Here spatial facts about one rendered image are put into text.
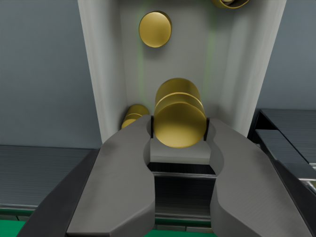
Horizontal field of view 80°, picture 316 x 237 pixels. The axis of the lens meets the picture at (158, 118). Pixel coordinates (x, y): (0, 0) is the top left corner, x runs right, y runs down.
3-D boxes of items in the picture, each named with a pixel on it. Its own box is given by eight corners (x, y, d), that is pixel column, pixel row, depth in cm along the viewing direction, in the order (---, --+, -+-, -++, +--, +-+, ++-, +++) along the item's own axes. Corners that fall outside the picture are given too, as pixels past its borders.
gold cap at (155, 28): (142, 10, 22) (136, 10, 19) (172, 10, 22) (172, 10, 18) (143, 42, 24) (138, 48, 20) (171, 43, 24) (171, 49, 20)
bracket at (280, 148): (234, 180, 29) (251, 225, 23) (249, 128, 24) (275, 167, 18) (258, 182, 29) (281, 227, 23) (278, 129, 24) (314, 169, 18)
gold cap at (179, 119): (155, 76, 15) (150, 99, 11) (202, 78, 14) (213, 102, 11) (155, 116, 16) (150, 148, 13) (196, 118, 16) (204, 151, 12)
